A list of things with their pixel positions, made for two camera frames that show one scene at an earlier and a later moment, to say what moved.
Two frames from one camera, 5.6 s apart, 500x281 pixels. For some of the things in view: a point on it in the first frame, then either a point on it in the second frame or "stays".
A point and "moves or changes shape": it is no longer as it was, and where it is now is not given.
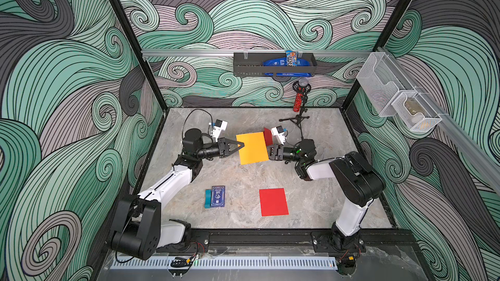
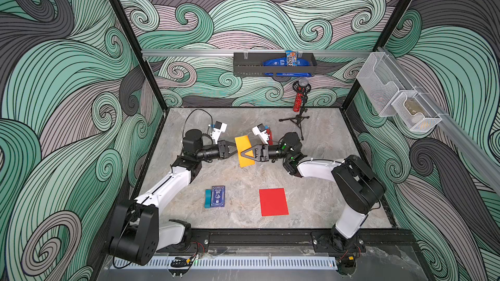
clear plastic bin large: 380,81 stays
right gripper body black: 280,153 -> 271,152
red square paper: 273,202 stays
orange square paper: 254,148 moves or changes shape
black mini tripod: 299,118 stays
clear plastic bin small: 415,112 stays
